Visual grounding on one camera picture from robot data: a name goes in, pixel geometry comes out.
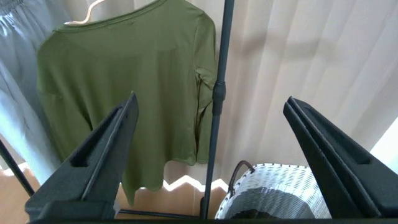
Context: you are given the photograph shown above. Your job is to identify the pale grey shorts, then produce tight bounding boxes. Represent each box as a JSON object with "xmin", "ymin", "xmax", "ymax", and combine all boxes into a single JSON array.
[{"xmin": 0, "ymin": 0, "xmax": 71, "ymax": 186}]

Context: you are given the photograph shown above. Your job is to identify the white laundry basket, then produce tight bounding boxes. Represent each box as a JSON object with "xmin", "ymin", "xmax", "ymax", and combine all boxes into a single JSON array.
[{"xmin": 214, "ymin": 160, "xmax": 332, "ymax": 220}]

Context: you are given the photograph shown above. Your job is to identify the beige curtain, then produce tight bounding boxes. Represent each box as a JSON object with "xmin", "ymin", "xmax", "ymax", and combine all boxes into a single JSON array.
[{"xmin": 62, "ymin": 0, "xmax": 398, "ymax": 188}]

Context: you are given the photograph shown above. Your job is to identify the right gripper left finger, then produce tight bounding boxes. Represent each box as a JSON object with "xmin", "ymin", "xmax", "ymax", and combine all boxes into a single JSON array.
[{"xmin": 25, "ymin": 92, "xmax": 140, "ymax": 220}]

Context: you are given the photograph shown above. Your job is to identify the black clothes rack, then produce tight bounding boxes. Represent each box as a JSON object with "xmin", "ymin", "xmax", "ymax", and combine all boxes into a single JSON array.
[{"xmin": 0, "ymin": 0, "xmax": 236, "ymax": 220}]

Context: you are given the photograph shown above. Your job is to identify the green garment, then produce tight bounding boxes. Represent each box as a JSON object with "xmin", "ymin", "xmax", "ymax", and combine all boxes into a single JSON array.
[{"xmin": 36, "ymin": 0, "xmax": 218, "ymax": 206}]

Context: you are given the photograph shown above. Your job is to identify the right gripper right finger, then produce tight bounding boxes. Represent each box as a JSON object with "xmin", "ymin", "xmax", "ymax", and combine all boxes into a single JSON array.
[{"xmin": 282, "ymin": 95, "xmax": 398, "ymax": 218}]

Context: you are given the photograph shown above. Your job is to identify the pink clothes hanger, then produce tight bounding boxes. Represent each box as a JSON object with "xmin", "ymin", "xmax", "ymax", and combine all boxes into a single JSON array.
[{"xmin": 63, "ymin": 0, "xmax": 108, "ymax": 26}]

